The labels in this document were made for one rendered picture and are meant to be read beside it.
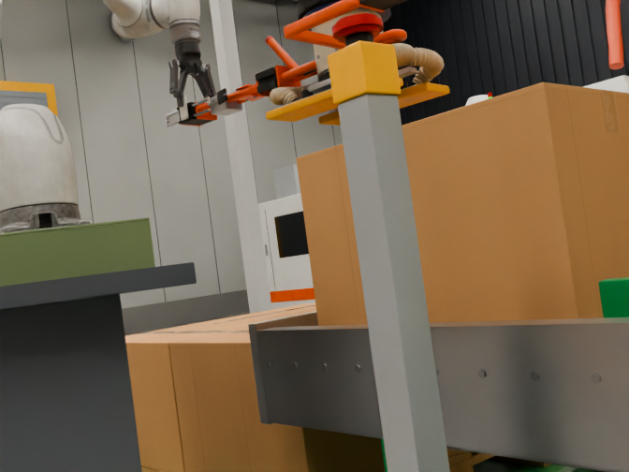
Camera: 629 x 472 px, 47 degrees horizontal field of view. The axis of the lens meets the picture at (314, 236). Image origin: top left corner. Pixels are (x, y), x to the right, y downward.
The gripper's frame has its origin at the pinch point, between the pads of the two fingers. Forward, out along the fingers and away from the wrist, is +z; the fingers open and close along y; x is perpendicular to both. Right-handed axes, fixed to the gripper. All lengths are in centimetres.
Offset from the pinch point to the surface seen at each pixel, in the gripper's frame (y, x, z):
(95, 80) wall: 498, 864, -291
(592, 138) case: -14, -120, 35
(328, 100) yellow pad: -12, -62, 13
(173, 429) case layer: -11, 17, 92
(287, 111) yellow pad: -13, -50, 13
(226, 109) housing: -2.2, -16.3, 3.5
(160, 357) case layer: -10, 19, 71
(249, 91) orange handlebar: -2.2, -26.4, 1.1
